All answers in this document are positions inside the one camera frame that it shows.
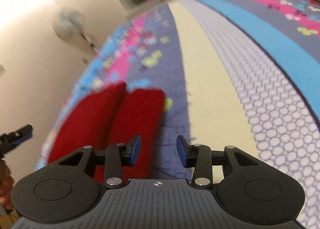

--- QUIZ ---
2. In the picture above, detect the person's left hand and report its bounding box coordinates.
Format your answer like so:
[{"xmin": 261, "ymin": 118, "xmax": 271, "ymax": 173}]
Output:
[{"xmin": 1, "ymin": 165, "xmax": 14, "ymax": 210}]

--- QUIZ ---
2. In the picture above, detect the white standing fan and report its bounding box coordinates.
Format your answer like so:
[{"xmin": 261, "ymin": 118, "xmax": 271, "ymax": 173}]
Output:
[{"xmin": 52, "ymin": 8, "xmax": 100, "ymax": 54}]

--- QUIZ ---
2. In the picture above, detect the floral striped bed blanket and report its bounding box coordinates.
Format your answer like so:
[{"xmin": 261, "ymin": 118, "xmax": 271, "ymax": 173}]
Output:
[{"xmin": 36, "ymin": 0, "xmax": 319, "ymax": 228}]

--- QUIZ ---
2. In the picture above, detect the red knit sweater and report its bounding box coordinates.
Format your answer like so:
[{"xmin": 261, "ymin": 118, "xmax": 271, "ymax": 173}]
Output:
[{"xmin": 47, "ymin": 83, "xmax": 165, "ymax": 180}]

